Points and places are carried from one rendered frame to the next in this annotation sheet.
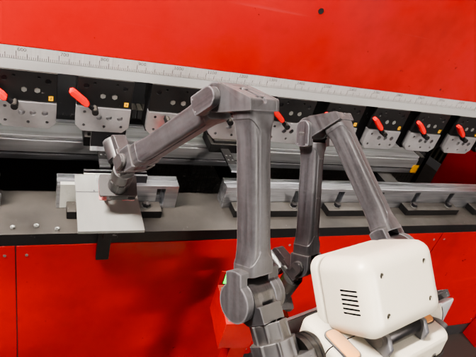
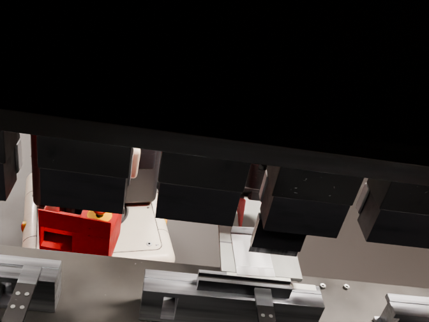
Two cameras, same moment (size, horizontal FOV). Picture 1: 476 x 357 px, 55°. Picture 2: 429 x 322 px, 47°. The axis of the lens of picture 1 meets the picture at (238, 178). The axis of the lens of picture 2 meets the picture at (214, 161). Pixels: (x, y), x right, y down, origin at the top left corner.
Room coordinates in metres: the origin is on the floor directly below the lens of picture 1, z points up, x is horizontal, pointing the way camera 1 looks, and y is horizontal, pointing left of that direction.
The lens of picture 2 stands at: (1.94, 0.51, 1.76)
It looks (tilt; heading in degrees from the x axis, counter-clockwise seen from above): 33 degrees down; 199
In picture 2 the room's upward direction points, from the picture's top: 12 degrees clockwise
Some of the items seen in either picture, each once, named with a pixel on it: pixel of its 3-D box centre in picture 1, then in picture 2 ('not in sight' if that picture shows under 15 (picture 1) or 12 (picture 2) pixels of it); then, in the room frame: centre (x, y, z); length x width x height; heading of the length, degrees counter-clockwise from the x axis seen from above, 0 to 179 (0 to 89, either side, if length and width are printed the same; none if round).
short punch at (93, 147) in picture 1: (108, 138); (278, 236); (1.19, 0.42, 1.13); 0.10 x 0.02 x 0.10; 118
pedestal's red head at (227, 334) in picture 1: (248, 309); (82, 222); (1.04, -0.16, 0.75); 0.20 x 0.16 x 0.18; 111
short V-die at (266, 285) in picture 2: (115, 176); (244, 283); (1.20, 0.38, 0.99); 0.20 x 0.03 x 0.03; 118
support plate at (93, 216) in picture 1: (108, 202); (255, 234); (1.05, 0.35, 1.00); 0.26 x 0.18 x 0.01; 28
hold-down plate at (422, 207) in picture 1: (429, 208); not in sight; (1.78, -0.85, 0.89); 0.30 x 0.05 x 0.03; 118
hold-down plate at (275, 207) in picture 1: (268, 209); not in sight; (1.41, -0.14, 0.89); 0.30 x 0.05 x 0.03; 118
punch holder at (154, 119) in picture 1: (171, 105); (201, 172); (1.26, 0.26, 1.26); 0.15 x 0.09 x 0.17; 118
